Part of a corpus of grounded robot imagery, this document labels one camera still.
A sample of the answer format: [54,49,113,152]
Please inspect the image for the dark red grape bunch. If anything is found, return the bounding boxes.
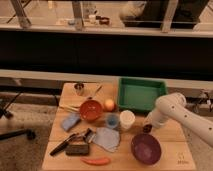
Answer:
[143,124,152,133]

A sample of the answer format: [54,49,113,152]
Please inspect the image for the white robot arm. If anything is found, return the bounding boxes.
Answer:
[143,93,213,147]

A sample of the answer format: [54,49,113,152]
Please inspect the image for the red bowl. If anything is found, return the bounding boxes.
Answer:
[79,100,103,122]

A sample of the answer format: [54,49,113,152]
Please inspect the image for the purple bowl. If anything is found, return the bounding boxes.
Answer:
[131,134,162,165]

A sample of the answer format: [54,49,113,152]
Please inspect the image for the orange peach fruit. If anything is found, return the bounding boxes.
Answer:
[104,99,115,111]

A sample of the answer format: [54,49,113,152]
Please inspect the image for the small metal cup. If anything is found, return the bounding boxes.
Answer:
[74,82,84,96]

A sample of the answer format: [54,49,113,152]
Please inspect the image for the green plastic tray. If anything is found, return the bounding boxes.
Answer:
[117,77,167,115]

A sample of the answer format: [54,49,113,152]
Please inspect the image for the blue cup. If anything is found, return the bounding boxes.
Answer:
[105,114,119,129]

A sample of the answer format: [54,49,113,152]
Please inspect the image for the white cup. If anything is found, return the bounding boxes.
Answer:
[120,110,135,130]

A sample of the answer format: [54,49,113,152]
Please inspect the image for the wooden chopsticks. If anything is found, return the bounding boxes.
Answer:
[59,105,79,113]

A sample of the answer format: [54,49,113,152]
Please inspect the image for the black peeler tool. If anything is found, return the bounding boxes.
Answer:
[80,128,96,144]

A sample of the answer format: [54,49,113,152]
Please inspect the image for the light blue cloth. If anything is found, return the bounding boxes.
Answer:
[92,127,120,152]

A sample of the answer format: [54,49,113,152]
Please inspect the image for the blue sponge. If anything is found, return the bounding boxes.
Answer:
[61,115,80,132]

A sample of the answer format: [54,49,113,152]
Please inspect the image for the dark rectangular block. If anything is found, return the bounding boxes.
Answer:
[65,144,90,156]

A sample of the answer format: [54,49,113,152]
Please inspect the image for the orange carrot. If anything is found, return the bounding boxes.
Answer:
[80,158,111,166]

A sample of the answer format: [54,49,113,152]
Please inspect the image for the black chair base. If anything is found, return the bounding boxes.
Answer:
[0,92,37,142]

